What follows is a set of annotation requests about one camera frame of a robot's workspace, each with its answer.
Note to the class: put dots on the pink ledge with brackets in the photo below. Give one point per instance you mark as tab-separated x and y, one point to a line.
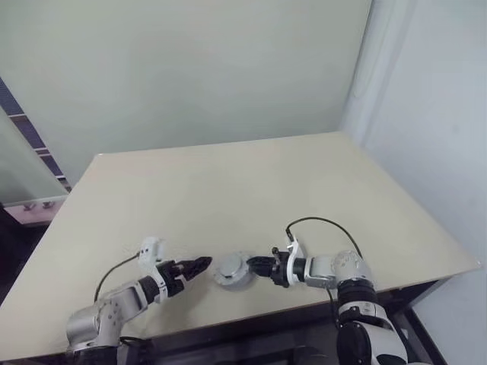
34	213

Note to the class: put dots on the black table frame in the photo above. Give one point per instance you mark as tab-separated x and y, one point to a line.
228	342

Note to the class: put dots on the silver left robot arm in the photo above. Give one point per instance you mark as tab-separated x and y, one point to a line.
114	304

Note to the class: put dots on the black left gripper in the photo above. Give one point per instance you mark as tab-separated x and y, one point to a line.
171	282

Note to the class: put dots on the silver motor housing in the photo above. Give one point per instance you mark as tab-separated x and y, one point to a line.
236	285

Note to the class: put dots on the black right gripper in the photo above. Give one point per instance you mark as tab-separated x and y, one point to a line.
279	272

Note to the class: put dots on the round motor lid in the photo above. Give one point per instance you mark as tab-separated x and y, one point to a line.
231	265

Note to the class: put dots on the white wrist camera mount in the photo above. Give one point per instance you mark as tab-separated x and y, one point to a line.
291	267
148	251

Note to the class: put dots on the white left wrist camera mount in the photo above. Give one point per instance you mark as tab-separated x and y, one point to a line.
148	251

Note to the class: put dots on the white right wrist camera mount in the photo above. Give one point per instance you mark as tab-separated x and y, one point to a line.
291	267

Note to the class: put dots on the dark perforated window strip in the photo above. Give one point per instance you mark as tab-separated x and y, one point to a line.
26	129

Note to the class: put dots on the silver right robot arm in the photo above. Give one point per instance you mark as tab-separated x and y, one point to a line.
323	270

